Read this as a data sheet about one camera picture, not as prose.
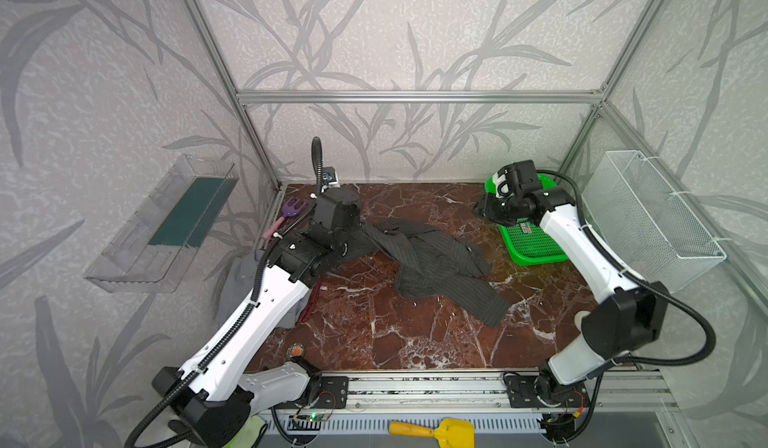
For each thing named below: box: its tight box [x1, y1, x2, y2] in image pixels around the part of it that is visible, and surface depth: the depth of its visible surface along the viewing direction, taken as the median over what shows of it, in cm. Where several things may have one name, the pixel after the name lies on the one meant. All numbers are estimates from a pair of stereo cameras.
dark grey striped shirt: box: [338, 218, 511, 327], surface depth 93 cm
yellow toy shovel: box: [388, 418, 475, 448], surface depth 68 cm
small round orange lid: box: [286, 342, 306, 359], surface depth 82 cm
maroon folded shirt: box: [299, 280, 323, 323], surface depth 90 cm
